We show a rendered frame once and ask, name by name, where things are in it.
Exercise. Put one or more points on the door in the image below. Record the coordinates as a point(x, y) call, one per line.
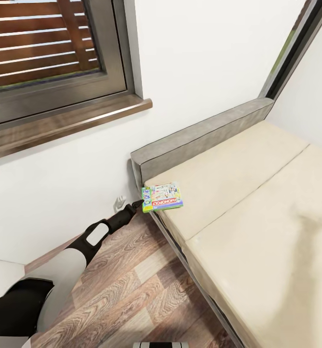
point(302, 34)

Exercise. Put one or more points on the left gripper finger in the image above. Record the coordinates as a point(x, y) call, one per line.
point(135, 205)

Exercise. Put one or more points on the board game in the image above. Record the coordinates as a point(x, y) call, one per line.
point(161, 197)

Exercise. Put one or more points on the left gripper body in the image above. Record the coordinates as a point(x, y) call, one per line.
point(125, 216)

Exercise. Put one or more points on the bed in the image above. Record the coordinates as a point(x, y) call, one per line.
point(249, 232)

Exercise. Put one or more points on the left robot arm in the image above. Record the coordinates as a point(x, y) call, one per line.
point(33, 303)

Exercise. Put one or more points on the fixed window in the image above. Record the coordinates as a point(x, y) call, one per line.
point(65, 66)

